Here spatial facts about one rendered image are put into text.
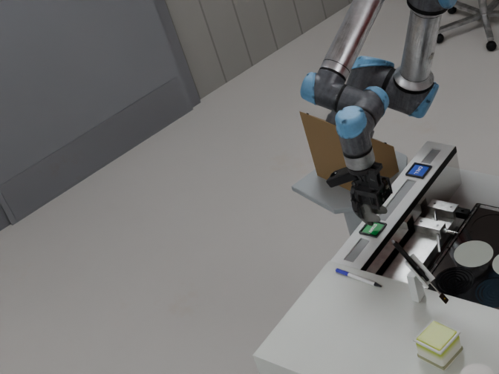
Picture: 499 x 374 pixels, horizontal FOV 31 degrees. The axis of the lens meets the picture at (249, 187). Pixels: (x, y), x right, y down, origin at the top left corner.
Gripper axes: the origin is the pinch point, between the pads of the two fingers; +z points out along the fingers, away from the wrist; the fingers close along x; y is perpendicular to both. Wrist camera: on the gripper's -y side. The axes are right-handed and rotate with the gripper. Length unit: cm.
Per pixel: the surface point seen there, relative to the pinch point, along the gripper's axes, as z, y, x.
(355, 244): 3.0, -0.8, -6.7
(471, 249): 9.1, 25.2, 7.3
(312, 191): 17.0, -37.7, 22.2
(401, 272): 11.0, 10.7, -5.1
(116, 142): 90, -236, 95
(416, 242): 11.0, 9.0, 6.8
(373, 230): 2.6, 1.4, -0.6
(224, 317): 99, -103, 20
